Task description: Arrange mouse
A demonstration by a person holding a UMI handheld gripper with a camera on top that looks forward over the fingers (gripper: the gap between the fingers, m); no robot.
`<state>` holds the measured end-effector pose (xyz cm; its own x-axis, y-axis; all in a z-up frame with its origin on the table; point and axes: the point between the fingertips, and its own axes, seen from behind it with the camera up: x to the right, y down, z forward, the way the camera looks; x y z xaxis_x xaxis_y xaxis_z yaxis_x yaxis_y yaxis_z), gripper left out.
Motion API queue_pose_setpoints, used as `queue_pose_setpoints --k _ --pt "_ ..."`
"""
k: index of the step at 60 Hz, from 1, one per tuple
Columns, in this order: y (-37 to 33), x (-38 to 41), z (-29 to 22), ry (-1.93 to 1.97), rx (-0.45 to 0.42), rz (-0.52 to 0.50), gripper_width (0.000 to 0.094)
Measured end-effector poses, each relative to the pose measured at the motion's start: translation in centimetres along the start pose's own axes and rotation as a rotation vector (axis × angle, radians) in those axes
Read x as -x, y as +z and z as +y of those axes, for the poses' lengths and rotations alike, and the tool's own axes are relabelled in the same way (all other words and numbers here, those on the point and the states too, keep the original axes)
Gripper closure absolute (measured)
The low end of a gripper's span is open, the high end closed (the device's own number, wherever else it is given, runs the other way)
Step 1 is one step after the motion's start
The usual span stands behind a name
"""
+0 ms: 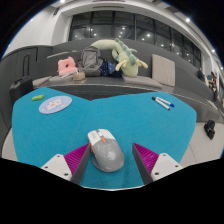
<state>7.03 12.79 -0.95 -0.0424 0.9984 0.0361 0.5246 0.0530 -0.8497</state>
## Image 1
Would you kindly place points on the grey and white computer mouse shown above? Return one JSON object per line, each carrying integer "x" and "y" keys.
{"x": 106, "y": 153}

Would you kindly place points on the grey backpack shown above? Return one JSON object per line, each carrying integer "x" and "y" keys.
{"x": 90, "y": 61}

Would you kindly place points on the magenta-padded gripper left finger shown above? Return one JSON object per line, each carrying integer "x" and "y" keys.
{"x": 58, "y": 164}

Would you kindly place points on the white marker with blue cap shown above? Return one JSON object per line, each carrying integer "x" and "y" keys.
{"x": 165, "y": 101}

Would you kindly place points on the dark blue patterned bag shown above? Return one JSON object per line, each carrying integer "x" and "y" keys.
{"x": 108, "y": 69}

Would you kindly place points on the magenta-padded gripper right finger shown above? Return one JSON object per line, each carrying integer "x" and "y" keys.
{"x": 165, "y": 164}

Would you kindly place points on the grey seat cushion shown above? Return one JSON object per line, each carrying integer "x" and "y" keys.
{"x": 61, "y": 79}
{"x": 141, "y": 81}
{"x": 41, "y": 81}

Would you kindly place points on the green eraser block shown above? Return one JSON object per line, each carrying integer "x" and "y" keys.
{"x": 38, "y": 97}

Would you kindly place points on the person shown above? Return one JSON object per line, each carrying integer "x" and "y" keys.
{"x": 211, "y": 81}
{"x": 201, "y": 74}

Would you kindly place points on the ceiling spot lights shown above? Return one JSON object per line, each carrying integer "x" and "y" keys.
{"x": 187, "y": 20}

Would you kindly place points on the dark glass window wall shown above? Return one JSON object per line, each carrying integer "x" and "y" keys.
{"x": 113, "y": 31}

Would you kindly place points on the green dragon plush toy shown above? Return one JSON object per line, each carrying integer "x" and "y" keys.
{"x": 128, "y": 65}

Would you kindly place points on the pink plush cushion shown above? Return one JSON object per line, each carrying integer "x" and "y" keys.
{"x": 63, "y": 68}

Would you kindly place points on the beige upright cushion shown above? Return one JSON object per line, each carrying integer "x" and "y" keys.
{"x": 163, "y": 70}

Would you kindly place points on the black bag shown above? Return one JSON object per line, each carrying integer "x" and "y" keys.
{"x": 210, "y": 130}

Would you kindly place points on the tan woven basket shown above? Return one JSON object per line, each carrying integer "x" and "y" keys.
{"x": 79, "y": 76}

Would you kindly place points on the round light blue mouse pad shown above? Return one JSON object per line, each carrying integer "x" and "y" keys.
{"x": 55, "y": 105}

